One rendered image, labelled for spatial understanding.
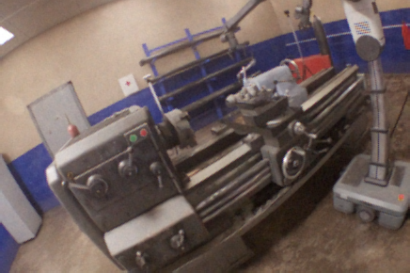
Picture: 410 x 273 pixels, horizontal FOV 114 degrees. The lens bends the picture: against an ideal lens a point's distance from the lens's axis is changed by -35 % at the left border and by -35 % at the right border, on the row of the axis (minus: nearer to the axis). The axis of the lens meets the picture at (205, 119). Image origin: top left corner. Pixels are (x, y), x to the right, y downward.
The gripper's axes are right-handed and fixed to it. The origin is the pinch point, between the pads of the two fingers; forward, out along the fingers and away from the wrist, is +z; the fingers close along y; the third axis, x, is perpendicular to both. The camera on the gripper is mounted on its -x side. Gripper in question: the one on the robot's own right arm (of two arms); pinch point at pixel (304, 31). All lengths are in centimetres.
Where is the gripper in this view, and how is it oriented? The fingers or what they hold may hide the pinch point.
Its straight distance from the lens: 181.2
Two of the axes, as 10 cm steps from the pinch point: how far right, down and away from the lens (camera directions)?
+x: 5.9, 5.1, -6.2
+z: 0.8, 7.3, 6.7
